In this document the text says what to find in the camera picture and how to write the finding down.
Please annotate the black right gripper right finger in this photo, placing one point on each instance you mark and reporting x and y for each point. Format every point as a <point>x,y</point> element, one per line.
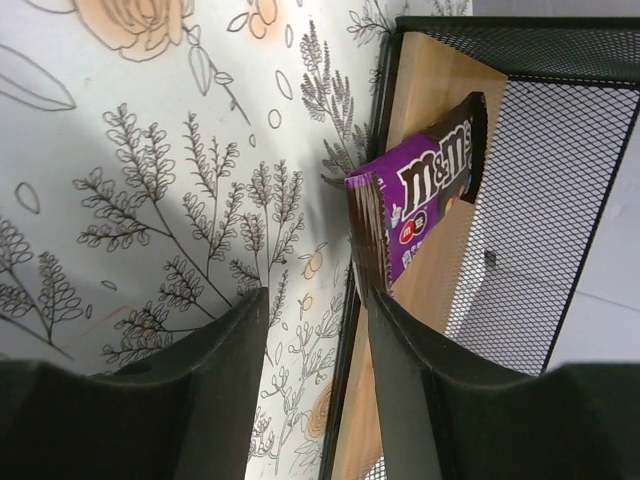
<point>447,413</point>

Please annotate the black wire wooden shelf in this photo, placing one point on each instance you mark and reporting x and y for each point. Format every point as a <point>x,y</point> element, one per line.
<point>496,276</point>

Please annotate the purple M&M bag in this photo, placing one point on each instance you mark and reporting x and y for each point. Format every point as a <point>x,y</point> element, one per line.
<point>395,201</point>

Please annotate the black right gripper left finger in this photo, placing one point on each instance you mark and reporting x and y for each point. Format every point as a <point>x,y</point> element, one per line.
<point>185,412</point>

